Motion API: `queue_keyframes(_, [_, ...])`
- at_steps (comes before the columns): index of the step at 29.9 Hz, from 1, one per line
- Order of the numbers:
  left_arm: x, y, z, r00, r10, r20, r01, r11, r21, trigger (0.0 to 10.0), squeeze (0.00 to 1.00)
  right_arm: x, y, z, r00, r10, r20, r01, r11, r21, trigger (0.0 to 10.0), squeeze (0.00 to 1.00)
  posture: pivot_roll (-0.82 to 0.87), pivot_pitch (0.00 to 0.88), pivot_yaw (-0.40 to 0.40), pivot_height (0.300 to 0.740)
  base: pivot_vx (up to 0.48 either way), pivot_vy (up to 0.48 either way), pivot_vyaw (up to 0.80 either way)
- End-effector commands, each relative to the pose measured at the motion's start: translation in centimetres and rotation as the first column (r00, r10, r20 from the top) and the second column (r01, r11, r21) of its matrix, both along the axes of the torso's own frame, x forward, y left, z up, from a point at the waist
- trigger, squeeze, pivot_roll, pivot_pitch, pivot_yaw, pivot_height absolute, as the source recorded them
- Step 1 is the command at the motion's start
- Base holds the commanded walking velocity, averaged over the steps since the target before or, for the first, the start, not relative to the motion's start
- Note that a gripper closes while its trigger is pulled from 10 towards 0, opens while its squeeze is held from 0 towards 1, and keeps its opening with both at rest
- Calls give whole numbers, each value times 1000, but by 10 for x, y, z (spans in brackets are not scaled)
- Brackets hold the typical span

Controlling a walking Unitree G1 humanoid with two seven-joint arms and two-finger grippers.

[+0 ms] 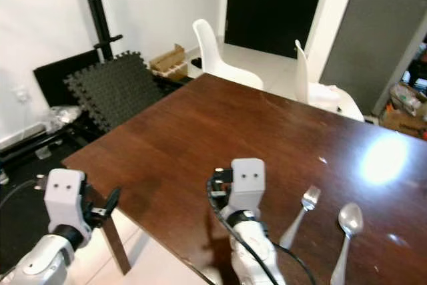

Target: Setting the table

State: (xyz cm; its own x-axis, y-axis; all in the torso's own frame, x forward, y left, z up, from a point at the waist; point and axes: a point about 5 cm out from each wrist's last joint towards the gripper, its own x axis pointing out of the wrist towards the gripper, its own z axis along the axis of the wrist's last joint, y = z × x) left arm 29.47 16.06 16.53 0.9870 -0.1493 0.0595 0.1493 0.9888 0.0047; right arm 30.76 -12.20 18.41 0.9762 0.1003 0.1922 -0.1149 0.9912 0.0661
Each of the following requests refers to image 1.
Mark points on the silver metal fork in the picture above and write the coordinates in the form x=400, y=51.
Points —
x=309, y=198

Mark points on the black floor mat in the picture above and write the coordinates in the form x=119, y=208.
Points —
x=17, y=231

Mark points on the pair of black shoes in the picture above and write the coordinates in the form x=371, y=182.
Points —
x=196, y=62

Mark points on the white plastic chair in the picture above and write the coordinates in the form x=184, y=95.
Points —
x=303, y=75
x=210, y=51

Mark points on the black interlocking foam mat tiles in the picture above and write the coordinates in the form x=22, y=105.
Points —
x=113, y=88

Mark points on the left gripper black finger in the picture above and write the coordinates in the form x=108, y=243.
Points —
x=113, y=201

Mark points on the small open cardboard box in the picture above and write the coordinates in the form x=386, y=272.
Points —
x=169, y=61

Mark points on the grey metal table leg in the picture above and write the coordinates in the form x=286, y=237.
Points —
x=119, y=248

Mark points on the clear plastic bag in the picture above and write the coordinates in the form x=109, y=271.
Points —
x=61, y=118

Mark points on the brown cardboard box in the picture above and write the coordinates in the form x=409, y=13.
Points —
x=403, y=123

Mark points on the flat black panel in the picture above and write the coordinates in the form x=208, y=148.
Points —
x=52, y=81

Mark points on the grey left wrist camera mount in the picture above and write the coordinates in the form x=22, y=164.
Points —
x=63, y=198

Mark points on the black metal rack pole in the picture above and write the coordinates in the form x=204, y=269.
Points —
x=99, y=11

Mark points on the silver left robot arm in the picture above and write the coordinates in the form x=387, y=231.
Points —
x=40, y=261

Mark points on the white wall socket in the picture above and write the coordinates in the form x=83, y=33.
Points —
x=22, y=95

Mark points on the silver metal spoon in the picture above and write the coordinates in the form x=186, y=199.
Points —
x=351, y=218

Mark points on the small white crumb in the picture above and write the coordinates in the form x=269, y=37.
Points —
x=322, y=160

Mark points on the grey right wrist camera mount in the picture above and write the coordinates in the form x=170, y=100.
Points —
x=248, y=181

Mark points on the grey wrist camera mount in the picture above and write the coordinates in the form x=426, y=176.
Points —
x=248, y=181
x=63, y=198

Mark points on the black door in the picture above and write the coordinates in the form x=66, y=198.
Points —
x=273, y=5

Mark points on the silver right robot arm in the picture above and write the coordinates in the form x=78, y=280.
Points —
x=263, y=241

